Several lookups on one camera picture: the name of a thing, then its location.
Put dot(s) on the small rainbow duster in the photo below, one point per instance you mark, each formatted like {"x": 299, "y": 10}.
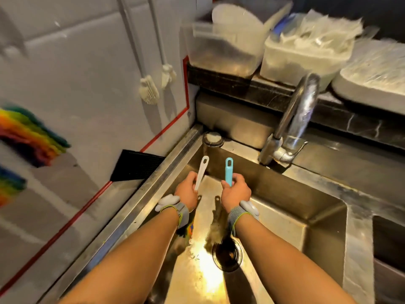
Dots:
{"x": 9, "y": 185}

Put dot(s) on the black rubber mat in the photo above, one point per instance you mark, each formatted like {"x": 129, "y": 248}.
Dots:
{"x": 136, "y": 166}

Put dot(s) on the chrome sink faucet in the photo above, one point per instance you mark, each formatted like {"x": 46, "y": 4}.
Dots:
{"x": 299, "y": 110}

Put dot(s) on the round sink drain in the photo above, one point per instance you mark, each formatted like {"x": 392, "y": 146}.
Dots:
{"x": 227, "y": 256}

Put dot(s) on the stainless steel sink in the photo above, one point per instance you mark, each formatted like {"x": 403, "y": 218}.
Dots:
{"x": 284, "y": 199}

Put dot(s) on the grey and white wristband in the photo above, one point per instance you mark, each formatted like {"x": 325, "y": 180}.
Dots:
{"x": 237, "y": 213}
{"x": 182, "y": 212}

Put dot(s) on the person's left forearm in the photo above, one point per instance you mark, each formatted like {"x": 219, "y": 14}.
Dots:
{"x": 126, "y": 265}

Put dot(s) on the white round lid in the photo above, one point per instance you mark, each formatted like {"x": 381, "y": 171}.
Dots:
{"x": 237, "y": 25}

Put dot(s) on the pile of clear plastic bags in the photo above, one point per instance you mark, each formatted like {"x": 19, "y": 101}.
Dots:
{"x": 322, "y": 31}

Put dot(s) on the person's left hand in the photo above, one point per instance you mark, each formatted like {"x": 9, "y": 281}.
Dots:
{"x": 185, "y": 194}

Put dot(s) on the white plastic tub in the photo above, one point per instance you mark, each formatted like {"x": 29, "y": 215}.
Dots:
{"x": 294, "y": 66}

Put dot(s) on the black marble ledge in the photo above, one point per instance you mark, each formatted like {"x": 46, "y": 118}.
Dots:
{"x": 348, "y": 117}

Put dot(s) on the person's right forearm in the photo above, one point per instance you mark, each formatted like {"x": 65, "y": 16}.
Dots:
{"x": 284, "y": 265}

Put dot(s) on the white hanging brush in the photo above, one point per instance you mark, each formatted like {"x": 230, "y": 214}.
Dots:
{"x": 167, "y": 75}
{"x": 148, "y": 90}

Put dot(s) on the round metal sink plug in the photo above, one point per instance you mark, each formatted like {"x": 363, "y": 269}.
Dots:
{"x": 213, "y": 138}

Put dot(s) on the blue plastic item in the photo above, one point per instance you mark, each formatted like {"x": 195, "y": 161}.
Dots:
{"x": 281, "y": 25}

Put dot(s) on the person's right hand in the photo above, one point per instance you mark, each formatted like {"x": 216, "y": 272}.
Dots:
{"x": 235, "y": 194}

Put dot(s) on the person's right fingers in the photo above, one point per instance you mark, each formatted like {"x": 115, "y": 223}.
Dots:
{"x": 239, "y": 180}

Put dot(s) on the clear plastic container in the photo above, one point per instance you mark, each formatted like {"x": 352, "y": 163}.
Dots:
{"x": 218, "y": 56}

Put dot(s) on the person's left fingers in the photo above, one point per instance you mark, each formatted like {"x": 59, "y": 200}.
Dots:
{"x": 191, "y": 178}

